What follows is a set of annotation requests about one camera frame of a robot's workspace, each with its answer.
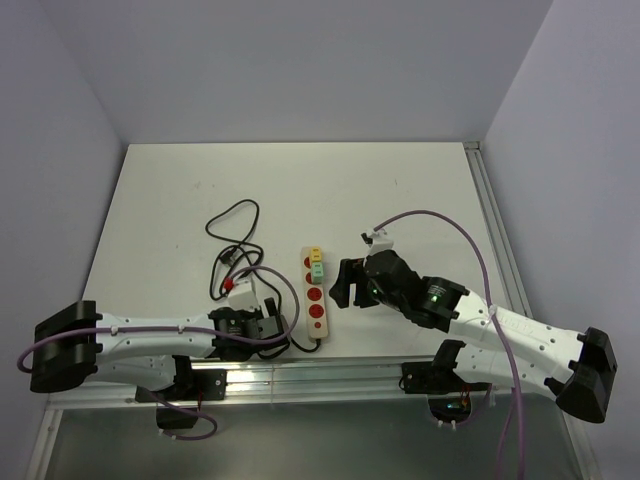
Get green plug adapter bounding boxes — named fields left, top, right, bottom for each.
left=310, top=261, right=325, bottom=284

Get beige power strip red sockets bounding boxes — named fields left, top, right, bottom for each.
left=300, top=246, right=329, bottom=341

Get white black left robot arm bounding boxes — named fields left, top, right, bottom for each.
left=18, top=299, right=289, bottom=399

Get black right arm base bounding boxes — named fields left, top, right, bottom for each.
left=398, top=361, right=492, bottom=430

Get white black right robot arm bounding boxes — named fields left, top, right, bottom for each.
left=329, top=250, right=618, bottom=424

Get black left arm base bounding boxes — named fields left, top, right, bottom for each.
left=134, top=369, right=227, bottom=436

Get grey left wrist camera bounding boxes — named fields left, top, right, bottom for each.
left=223, top=278, right=259, bottom=311

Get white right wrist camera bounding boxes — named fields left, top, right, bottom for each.
left=361, top=228, right=394, bottom=255

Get black power cord with plug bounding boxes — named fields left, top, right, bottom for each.
left=203, top=198, right=324, bottom=354

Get aluminium rail frame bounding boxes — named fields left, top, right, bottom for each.
left=24, top=140, right=601, bottom=480

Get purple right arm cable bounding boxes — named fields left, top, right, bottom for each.
left=377, top=209, right=526, bottom=480

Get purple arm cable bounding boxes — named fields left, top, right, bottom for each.
left=377, top=209, right=526, bottom=480
left=17, top=266, right=301, bottom=441

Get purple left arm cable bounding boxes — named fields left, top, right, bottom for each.
left=17, top=266, right=301, bottom=441

